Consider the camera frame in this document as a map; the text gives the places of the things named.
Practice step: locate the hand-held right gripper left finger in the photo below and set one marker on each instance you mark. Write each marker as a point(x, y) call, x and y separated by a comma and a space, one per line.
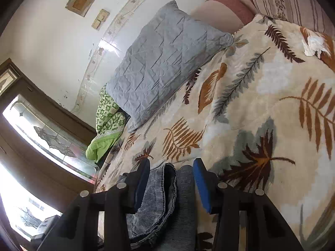
point(141, 183)

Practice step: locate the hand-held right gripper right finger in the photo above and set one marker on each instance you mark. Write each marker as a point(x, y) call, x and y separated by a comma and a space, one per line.
point(202, 185)

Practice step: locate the blue denim pants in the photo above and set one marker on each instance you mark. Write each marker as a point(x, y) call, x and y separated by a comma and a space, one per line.
point(183, 214)

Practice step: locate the green patterned quilt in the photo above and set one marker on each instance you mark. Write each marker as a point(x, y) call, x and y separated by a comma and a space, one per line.
point(107, 117)

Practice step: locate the leaf print blanket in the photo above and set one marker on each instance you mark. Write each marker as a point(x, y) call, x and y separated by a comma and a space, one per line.
point(248, 96)

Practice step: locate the brown wooden door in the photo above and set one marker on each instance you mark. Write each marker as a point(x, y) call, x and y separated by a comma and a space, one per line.
point(39, 167)

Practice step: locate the stained glass door pane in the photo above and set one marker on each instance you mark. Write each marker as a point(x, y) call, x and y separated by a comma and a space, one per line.
point(47, 136)
point(18, 201)

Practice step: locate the grey quilted pillow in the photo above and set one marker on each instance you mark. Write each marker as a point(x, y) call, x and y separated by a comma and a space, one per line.
point(167, 65)

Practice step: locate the small stained glass transom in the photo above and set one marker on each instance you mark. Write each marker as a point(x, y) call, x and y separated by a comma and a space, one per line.
point(6, 79)

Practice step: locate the pink sofa armrest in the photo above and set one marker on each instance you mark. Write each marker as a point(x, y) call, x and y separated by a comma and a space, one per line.
point(222, 13)

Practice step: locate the white crumpled tissue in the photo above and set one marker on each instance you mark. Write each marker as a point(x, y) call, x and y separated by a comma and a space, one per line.
point(314, 44)

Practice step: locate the beige wall switch plate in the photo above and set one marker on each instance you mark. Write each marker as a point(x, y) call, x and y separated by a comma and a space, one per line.
point(100, 19)

